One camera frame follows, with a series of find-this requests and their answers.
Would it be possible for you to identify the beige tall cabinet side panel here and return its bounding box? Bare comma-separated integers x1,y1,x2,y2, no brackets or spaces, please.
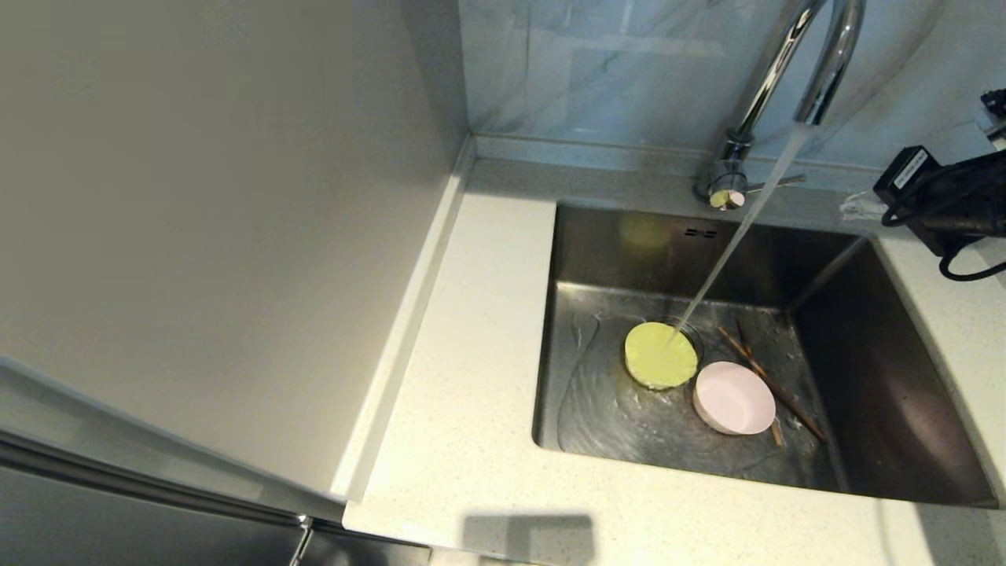
0,0,472,500

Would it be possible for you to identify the chrome gooseneck kitchen faucet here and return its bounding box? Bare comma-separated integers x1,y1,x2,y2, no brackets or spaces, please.
692,0,867,211

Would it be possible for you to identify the glossy grey lower cabinet door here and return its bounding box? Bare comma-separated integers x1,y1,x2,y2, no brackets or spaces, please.
0,448,431,566

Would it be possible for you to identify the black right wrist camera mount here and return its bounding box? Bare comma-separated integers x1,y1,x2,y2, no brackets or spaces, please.
979,88,1006,144

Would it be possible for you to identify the running water stream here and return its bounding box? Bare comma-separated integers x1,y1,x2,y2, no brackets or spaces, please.
666,119,815,347

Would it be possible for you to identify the yellow-green plastic bowl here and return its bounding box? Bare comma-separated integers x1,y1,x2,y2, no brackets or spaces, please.
624,321,699,391

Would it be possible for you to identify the white countertop upstand strip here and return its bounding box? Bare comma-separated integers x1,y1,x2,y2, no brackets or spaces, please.
330,135,478,504

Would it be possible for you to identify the pink plastic bowl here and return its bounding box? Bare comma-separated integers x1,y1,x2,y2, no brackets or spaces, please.
692,361,777,436

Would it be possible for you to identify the stainless steel sink basin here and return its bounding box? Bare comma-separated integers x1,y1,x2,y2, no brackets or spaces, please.
531,200,1000,508

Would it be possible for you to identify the silver cabinet trim strip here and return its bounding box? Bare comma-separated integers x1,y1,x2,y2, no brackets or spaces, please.
0,424,309,527

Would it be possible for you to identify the grey tall cabinet door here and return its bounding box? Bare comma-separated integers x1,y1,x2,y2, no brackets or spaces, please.
0,336,351,521

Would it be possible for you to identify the brown wooden chopstick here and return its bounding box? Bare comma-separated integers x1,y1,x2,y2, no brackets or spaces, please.
736,318,785,448
718,327,829,445

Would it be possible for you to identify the small chrome cabinet handle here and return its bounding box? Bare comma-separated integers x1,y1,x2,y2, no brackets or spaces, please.
288,513,315,566

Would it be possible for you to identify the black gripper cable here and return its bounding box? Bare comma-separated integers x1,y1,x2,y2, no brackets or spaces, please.
880,160,1006,282

